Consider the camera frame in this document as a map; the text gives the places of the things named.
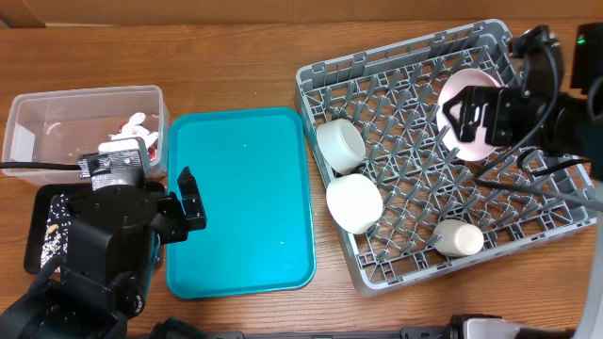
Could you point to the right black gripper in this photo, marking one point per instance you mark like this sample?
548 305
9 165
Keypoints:
497 101

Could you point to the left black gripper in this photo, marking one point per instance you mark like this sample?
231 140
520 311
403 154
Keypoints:
178 223

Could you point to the pink round plate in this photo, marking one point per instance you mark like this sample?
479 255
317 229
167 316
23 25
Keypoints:
468 151

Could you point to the red snack wrapper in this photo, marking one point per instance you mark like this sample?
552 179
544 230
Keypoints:
151 150

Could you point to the white plastic cup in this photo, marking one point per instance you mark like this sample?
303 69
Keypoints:
457 238

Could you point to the grey bowl with food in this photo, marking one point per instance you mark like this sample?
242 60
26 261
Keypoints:
341 145

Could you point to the white bowl with peanuts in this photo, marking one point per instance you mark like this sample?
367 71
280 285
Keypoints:
354 202

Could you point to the white napkin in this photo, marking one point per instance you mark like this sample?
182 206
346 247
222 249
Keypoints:
138 117

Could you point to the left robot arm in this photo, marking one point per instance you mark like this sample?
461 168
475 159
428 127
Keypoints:
77 306

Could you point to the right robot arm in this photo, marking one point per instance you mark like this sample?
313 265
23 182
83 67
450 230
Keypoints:
575 129

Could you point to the grey dishwasher rack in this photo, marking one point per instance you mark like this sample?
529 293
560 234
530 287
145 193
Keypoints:
389 94

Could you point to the teal plastic tray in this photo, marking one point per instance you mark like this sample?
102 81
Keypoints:
252 173

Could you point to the pile of rice and peanuts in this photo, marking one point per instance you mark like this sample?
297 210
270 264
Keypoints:
55 241

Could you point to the black plastic tray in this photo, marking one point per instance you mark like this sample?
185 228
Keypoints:
35 226

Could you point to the clear plastic bin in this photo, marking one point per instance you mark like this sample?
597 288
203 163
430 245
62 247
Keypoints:
59 126

